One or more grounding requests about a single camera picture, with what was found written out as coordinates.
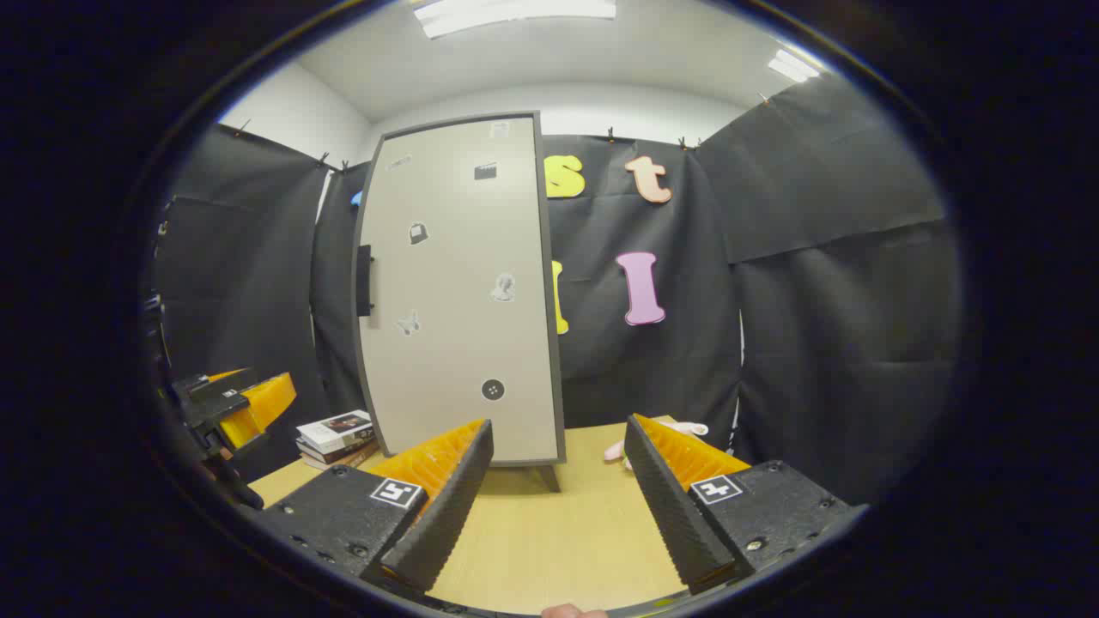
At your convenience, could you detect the small ceiling light panel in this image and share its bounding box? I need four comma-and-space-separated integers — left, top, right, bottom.
767, 49, 822, 84

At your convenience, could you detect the black door handle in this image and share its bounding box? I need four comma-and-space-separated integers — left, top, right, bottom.
356, 245, 375, 317

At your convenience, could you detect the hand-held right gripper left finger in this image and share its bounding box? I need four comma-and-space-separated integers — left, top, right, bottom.
258, 419, 495, 593

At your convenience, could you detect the grey cabinet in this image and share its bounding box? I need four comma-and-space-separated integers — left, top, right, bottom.
350, 110, 568, 494

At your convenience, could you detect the large ceiling light panel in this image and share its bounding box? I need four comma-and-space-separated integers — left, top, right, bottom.
412, 0, 617, 40

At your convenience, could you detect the pink and green plush toy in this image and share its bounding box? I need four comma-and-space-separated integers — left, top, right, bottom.
604, 419, 710, 471

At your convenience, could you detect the beige cabinet door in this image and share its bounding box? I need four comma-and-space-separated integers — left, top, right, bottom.
354, 115, 561, 464

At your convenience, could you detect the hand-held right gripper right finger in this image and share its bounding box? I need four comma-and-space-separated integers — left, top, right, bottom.
624, 414, 868, 595

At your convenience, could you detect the black backdrop cloth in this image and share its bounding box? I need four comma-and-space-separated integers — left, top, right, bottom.
150, 73, 962, 507

